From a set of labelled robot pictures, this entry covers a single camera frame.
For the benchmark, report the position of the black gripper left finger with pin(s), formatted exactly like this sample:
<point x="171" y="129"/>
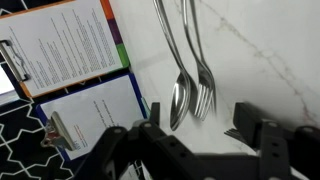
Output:
<point x="164" y="156"/>

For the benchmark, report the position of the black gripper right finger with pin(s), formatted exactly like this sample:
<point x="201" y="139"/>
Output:
<point x="280" y="148"/>

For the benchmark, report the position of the small silver fork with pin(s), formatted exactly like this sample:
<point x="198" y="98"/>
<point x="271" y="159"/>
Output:
<point x="234" y="133"/>

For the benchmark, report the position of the large silver serving spoon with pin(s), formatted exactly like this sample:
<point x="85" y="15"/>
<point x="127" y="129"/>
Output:
<point x="182" y="87"/>

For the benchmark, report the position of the blue clipboard with paper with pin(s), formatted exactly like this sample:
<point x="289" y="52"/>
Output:
<point x="88" y="112"/>

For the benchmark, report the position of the orange clipboard with paper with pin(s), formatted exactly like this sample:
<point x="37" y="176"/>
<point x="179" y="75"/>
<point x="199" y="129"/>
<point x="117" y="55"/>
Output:
<point x="64" y="43"/>

